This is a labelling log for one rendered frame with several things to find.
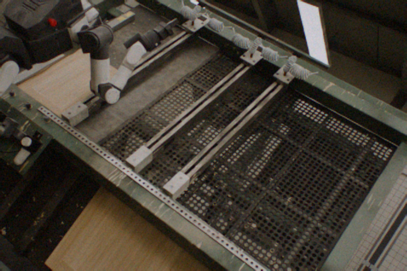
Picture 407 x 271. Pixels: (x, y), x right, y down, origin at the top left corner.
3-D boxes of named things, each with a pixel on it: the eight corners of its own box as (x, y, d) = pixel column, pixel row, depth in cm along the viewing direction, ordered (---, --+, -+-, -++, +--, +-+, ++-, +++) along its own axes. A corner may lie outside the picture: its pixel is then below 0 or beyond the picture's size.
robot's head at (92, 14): (86, 20, 216) (100, 11, 220) (71, 3, 215) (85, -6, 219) (84, 26, 222) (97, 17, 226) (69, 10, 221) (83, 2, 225)
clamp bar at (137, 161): (123, 166, 219) (120, 135, 201) (254, 56, 285) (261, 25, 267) (137, 177, 216) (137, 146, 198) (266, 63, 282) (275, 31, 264)
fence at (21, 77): (9, 84, 248) (8, 79, 245) (129, 16, 301) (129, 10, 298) (15, 89, 247) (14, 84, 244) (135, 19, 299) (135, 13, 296)
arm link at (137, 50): (146, 48, 218) (132, 71, 218) (145, 49, 227) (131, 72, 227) (134, 40, 217) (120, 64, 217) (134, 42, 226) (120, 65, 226)
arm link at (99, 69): (99, 107, 214) (98, 62, 204) (85, 98, 222) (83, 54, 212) (120, 102, 221) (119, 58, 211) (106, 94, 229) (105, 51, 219)
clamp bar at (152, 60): (60, 120, 235) (52, 87, 217) (198, 26, 301) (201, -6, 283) (73, 130, 231) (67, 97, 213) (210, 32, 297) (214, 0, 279)
